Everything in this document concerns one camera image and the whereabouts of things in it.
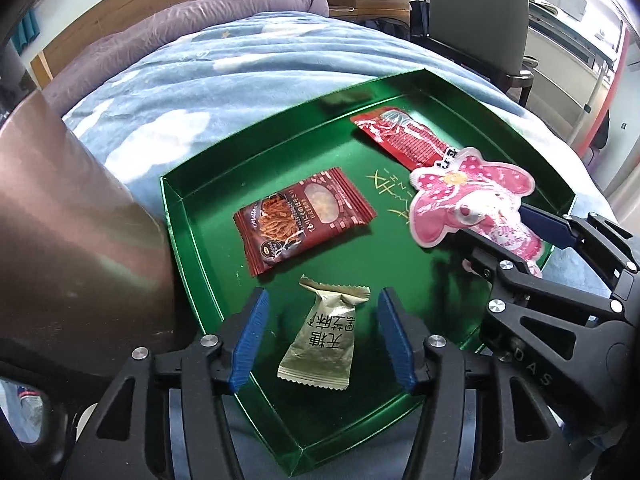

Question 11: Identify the blue cloud blanket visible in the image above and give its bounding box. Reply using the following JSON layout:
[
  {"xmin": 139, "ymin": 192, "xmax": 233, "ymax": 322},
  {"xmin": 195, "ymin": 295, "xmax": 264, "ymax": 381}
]
[{"xmin": 62, "ymin": 12, "xmax": 623, "ymax": 480}]

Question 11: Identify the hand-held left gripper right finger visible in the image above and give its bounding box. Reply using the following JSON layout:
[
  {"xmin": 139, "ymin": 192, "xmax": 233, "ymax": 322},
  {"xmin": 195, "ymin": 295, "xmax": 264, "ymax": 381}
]
[{"xmin": 377, "ymin": 286, "xmax": 576, "ymax": 480}]

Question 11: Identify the black bag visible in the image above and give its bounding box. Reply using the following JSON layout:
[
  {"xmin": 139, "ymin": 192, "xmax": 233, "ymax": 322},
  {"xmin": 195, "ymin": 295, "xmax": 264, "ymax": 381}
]
[{"xmin": 410, "ymin": 0, "xmax": 431, "ymax": 41}]

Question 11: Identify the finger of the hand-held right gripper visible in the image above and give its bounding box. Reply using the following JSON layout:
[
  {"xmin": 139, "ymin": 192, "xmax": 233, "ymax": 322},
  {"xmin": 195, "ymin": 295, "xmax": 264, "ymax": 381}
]
[
  {"xmin": 460, "ymin": 230, "xmax": 626, "ymax": 322},
  {"xmin": 520, "ymin": 204, "xmax": 640, "ymax": 306}
]

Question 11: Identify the long red snack packet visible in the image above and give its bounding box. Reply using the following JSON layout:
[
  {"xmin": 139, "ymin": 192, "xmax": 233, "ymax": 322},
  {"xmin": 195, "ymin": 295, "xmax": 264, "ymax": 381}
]
[{"xmin": 350, "ymin": 107, "xmax": 461, "ymax": 171}]

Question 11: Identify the grey chair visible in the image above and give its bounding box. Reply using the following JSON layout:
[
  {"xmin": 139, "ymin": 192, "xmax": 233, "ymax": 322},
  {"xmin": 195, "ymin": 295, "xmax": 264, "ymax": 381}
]
[{"xmin": 410, "ymin": 0, "xmax": 536, "ymax": 108}]

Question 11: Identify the white desk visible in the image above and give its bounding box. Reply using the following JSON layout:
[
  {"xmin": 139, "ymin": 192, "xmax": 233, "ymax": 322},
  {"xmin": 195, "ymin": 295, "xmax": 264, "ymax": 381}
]
[{"xmin": 525, "ymin": 0, "xmax": 626, "ymax": 126}]

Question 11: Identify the red-brown snack packet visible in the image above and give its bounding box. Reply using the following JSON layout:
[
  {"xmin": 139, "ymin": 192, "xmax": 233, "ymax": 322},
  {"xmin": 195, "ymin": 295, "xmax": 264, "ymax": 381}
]
[{"xmin": 234, "ymin": 167, "xmax": 377, "ymax": 277}]

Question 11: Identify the teal curtain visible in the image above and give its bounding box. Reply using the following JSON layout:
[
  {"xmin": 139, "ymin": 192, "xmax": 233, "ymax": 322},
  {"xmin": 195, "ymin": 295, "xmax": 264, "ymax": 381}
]
[{"xmin": 12, "ymin": 12, "xmax": 41, "ymax": 53}]

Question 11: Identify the green tray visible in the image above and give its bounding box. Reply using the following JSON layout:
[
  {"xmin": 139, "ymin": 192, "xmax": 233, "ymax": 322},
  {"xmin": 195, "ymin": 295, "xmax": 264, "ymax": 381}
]
[{"xmin": 160, "ymin": 69, "xmax": 577, "ymax": 478}]

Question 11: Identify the beige candy packet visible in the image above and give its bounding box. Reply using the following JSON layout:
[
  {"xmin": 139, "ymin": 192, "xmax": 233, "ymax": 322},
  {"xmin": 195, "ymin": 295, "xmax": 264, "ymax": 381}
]
[{"xmin": 277, "ymin": 275, "xmax": 372, "ymax": 391}]

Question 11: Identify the pink character snack packet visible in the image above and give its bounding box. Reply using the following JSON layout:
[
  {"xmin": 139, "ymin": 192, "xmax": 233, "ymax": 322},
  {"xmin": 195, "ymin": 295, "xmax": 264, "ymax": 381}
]
[{"xmin": 407, "ymin": 146, "xmax": 545, "ymax": 279}]

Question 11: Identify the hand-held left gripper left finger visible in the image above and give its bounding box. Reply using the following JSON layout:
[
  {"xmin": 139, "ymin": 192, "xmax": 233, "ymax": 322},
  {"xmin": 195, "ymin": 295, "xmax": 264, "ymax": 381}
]
[{"xmin": 60, "ymin": 286, "xmax": 271, "ymax": 480}]

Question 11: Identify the pink metal frame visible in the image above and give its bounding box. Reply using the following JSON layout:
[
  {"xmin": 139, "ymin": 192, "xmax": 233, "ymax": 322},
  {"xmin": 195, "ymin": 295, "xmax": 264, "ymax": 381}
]
[{"xmin": 575, "ymin": 25, "xmax": 632, "ymax": 156}]

